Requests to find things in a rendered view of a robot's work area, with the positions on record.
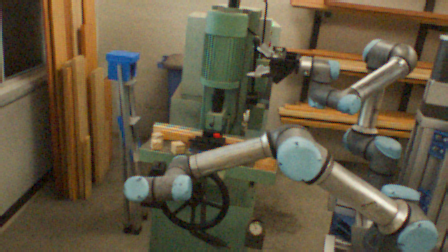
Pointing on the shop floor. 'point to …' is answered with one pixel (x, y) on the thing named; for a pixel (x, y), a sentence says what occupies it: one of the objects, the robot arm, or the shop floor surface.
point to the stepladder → (124, 65)
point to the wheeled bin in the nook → (172, 73)
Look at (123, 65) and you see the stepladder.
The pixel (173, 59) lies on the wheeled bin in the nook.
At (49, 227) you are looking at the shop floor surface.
